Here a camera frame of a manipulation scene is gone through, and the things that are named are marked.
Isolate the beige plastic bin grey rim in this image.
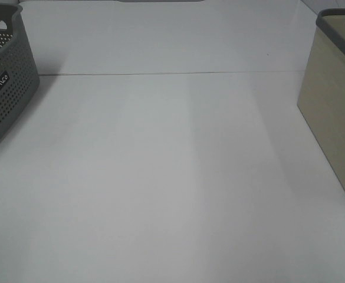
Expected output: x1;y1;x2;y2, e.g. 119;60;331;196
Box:
297;8;345;192

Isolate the grey perforated plastic basket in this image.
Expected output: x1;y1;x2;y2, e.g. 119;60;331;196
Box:
0;3;40;141

